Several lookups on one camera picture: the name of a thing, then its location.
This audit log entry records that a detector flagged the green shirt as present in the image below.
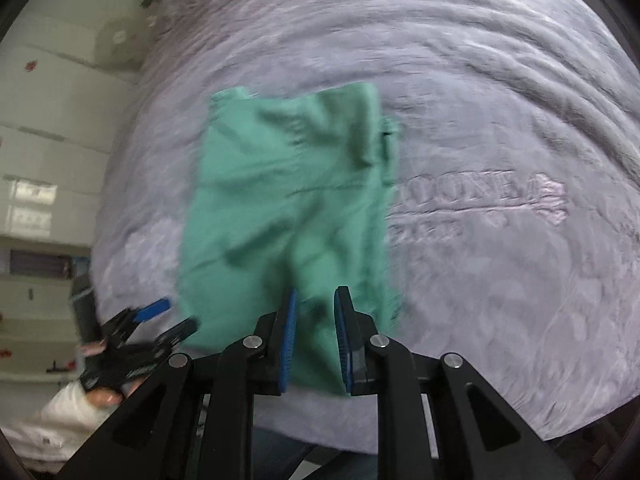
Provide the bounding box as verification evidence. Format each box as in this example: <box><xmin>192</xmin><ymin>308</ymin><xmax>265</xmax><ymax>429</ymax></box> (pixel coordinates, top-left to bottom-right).
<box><xmin>177</xmin><ymin>82</ymin><xmax>403</xmax><ymax>396</ymax></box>

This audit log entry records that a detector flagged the purple embossed blanket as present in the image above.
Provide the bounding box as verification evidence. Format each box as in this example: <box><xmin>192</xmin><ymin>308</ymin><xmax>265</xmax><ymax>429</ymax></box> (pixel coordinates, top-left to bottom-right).
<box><xmin>92</xmin><ymin>0</ymin><xmax>640</xmax><ymax>456</ymax></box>

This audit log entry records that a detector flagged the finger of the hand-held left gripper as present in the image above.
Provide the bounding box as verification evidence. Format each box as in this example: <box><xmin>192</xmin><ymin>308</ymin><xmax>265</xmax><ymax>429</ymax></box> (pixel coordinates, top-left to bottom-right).
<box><xmin>102</xmin><ymin>299</ymin><xmax>172</xmax><ymax>343</ymax></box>
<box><xmin>130</xmin><ymin>317</ymin><xmax>199</xmax><ymax>358</ymax></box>

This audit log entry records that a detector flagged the white electric fan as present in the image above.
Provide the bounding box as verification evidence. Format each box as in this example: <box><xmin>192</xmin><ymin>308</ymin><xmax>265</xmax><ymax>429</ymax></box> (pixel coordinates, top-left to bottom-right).
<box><xmin>95</xmin><ymin>17</ymin><xmax>151</xmax><ymax>69</ymax></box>

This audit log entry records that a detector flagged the person's left hand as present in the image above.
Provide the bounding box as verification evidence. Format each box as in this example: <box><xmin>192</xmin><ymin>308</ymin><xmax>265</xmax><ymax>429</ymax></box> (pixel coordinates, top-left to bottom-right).
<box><xmin>79</xmin><ymin>340</ymin><xmax>143</xmax><ymax>407</ymax></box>

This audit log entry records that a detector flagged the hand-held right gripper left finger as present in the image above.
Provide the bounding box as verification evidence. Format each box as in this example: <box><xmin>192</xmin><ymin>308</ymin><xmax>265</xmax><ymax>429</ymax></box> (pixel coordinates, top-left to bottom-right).
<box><xmin>57</xmin><ymin>288</ymin><xmax>300</xmax><ymax>480</ymax></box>

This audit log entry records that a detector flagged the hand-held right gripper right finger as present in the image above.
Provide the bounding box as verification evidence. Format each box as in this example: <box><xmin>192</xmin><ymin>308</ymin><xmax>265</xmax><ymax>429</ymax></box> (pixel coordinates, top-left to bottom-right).
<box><xmin>333</xmin><ymin>286</ymin><xmax>576</xmax><ymax>480</ymax></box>

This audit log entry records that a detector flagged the person's left forearm white sleeve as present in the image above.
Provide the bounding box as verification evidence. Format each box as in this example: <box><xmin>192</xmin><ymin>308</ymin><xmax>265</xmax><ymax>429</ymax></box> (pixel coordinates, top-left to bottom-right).
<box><xmin>0</xmin><ymin>382</ymin><xmax>118</xmax><ymax>463</ymax></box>

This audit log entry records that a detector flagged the white shelf unit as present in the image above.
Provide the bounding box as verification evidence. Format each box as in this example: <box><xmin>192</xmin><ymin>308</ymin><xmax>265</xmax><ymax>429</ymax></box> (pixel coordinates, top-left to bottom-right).
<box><xmin>0</xmin><ymin>240</ymin><xmax>96</xmax><ymax>383</ymax></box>

